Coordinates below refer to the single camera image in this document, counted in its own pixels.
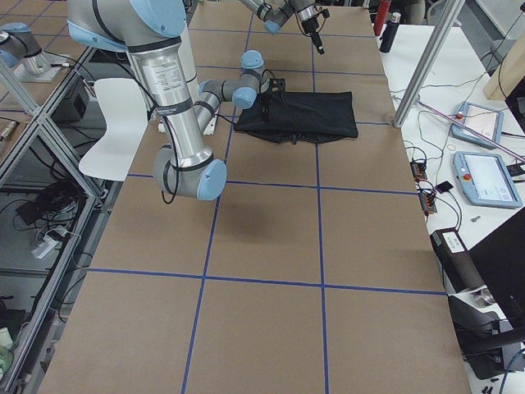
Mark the blue centre tape line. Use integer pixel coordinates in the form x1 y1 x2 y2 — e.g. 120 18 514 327
180 135 235 394

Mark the red water bottle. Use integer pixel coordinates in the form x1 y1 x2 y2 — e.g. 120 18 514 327
373 0 391 36

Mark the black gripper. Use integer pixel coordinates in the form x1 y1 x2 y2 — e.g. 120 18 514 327
298 10 325 55
260 92 279 122

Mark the black water bottle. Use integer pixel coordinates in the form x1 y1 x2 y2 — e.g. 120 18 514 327
379 12 401 53

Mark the blue teach pendant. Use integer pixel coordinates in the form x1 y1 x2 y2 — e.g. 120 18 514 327
453 152 523 208
450 102 504 149

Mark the neighbour grey robot arm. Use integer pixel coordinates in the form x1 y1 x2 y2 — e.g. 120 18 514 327
1 22 62 83

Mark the black orange usb hub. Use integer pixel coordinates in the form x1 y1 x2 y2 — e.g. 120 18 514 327
418 190 437 216

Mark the white plastic chair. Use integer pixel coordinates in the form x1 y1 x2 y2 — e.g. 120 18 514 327
79 78 148 181

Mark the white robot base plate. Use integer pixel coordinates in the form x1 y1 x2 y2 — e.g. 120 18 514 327
157 112 218 135

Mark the near blue teach pendant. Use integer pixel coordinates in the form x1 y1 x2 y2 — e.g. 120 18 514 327
453 152 523 208

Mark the far blue teach pendant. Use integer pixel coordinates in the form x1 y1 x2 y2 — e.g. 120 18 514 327
450 102 504 149

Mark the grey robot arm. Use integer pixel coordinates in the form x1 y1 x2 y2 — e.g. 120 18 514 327
240 0 330 55
68 1 268 200

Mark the black box device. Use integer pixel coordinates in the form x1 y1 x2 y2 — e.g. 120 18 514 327
430 227 486 295

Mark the black printed t-shirt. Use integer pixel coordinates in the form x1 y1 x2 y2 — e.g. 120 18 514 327
234 92 358 144

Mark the aluminium profile post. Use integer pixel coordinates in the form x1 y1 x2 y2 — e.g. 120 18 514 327
393 0 465 128

